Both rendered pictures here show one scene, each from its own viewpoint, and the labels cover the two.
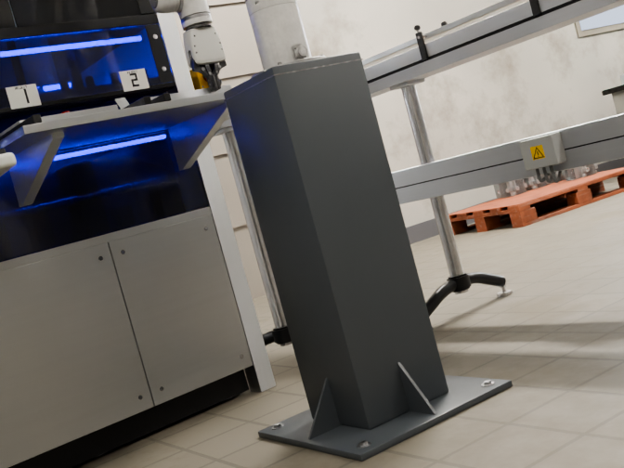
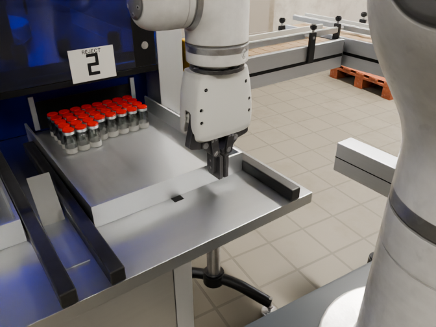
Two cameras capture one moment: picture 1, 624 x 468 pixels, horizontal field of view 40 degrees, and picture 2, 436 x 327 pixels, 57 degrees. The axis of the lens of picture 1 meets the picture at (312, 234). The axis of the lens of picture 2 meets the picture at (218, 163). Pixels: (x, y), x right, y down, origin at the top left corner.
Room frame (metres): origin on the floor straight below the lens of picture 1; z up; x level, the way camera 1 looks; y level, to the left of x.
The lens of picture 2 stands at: (1.81, 0.14, 1.23)
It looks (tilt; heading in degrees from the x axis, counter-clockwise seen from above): 29 degrees down; 2
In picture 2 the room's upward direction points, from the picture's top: straight up
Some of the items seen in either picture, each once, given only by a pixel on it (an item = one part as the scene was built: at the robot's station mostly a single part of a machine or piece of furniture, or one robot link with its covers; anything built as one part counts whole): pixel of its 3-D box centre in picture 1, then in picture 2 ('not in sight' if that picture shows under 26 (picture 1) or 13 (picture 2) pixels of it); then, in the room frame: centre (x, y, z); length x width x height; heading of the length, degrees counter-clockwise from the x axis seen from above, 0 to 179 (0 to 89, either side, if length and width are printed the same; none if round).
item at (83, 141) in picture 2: not in sight; (82, 137); (2.46, 0.40, 0.90); 0.02 x 0.02 x 0.05
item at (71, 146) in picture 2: not in sight; (70, 140); (2.45, 0.42, 0.90); 0.02 x 0.02 x 0.05
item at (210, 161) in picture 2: (207, 79); (208, 158); (2.33, 0.16, 0.94); 0.03 x 0.03 x 0.07; 37
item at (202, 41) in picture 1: (202, 45); (217, 96); (2.35, 0.15, 1.03); 0.10 x 0.07 x 0.11; 127
